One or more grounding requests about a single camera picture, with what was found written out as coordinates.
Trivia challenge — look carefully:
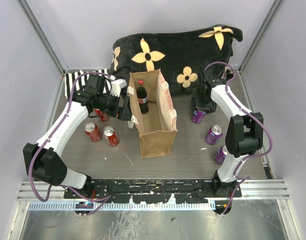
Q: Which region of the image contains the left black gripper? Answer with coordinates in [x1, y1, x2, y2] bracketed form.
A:
[98, 91, 135, 121]

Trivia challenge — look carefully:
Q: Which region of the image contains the glass cola bottle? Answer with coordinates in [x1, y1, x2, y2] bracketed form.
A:
[137, 79, 149, 115]

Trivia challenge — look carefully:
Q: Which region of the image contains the purple grape can back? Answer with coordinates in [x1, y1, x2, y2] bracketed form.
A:
[191, 108, 207, 124]

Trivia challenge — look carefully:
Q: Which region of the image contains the purple grape can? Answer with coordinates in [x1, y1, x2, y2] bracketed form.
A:
[215, 145, 228, 165]
[205, 124, 223, 145]
[191, 108, 207, 124]

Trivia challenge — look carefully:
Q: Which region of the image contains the brown jute canvas bag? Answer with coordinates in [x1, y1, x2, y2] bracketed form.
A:
[127, 70, 177, 159]

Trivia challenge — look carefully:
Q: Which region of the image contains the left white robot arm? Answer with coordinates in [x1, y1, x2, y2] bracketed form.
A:
[23, 71, 131, 202]

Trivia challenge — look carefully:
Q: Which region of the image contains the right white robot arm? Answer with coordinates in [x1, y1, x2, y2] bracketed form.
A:
[190, 69, 264, 197]

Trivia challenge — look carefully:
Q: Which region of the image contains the red cola can back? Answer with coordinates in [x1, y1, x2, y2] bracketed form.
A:
[94, 109, 109, 122]

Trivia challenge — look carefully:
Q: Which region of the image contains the red cola can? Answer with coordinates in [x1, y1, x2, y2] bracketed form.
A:
[94, 109, 109, 122]
[103, 126, 119, 147]
[85, 122, 101, 142]

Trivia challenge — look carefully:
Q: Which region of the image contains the red cola can right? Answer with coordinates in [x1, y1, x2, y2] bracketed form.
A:
[103, 126, 119, 147]

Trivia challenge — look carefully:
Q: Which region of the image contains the black flower-pattern pillow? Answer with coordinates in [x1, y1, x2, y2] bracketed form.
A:
[108, 24, 243, 95]

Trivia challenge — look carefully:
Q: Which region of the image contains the red cola can left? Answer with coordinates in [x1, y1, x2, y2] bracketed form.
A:
[85, 122, 101, 142]

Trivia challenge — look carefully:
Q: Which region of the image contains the purple grape can middle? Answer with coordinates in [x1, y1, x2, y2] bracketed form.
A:
[205, 124, 223, 145]

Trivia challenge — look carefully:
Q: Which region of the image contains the black white striped cloth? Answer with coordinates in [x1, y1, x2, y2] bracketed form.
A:
[64, 70, 115, 100]

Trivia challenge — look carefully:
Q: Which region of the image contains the purple grape can front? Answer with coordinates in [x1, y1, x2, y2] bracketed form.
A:
[215, 145, 228, 165]

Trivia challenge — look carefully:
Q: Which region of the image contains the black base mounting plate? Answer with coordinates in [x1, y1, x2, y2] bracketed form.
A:
[64, 179, 241, 204]

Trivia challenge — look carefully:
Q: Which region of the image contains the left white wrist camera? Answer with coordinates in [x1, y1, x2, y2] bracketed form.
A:
[110, 79, 127, 97]

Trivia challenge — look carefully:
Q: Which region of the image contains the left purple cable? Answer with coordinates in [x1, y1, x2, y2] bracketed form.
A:
[29, 71, 116, 217]

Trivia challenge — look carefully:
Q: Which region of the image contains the purple cable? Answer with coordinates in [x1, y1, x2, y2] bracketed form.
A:
[204, 61, 272, 217]
[29, 71, 116, 217]

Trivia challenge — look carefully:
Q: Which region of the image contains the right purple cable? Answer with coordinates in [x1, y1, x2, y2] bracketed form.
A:
[204, 61, 272, 217]

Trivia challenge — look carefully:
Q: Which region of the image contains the aluminium rail frame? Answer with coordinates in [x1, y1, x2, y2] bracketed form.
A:
[17, 179, 290, 212]

